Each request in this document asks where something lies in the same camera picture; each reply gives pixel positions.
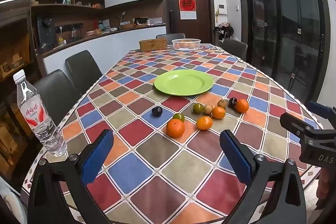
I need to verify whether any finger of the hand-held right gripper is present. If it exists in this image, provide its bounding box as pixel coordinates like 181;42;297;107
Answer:
308;101;336;121
280;112;336;140

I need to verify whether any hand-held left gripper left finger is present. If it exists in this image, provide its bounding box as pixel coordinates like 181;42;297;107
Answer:
28;130;114;224

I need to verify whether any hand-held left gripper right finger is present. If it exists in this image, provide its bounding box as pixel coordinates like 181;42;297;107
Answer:
220;130;306;224

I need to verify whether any yellowish orange mandarin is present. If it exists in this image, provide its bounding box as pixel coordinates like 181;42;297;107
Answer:
196;116;213;130

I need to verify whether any large orange mandarin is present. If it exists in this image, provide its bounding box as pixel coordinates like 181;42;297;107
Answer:
166;119;185;138

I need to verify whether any green plate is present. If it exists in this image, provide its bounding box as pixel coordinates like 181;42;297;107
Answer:
154;69;214;96

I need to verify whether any person's right hand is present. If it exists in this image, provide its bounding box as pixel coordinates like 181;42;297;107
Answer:
316;168;336;205

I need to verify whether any colourful checkered tablecloth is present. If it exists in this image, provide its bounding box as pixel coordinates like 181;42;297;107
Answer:
21;43;323;224

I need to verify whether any clear plastic water bottle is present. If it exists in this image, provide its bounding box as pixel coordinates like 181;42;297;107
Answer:
13;69;68;157

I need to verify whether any dark grey chair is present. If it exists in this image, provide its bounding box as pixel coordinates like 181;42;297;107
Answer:
222;38;248;60
33;69;82;126
65;50;103;94
156;33;186;40

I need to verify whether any black sliding glass door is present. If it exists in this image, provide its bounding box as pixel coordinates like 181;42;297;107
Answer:
235;0;331;109

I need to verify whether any white counter cabinet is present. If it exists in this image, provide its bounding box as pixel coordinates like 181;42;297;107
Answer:
42;26;167;75

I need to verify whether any pile of clothes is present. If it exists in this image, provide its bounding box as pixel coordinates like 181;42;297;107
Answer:
214;22;235;42

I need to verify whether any white plastic basket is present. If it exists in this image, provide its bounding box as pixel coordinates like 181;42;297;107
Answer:
172;39;201;51

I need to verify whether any wicker box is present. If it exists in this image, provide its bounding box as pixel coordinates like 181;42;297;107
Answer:
139;38;168;52

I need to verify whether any black coffee machine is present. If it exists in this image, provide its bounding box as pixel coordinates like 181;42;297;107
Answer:
37;16;57;52

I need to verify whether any dark wooden door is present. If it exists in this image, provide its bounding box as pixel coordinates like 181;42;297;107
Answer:
161;0;213;44

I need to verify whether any red and white wall calendar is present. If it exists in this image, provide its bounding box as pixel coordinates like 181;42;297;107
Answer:
178;0;196;20

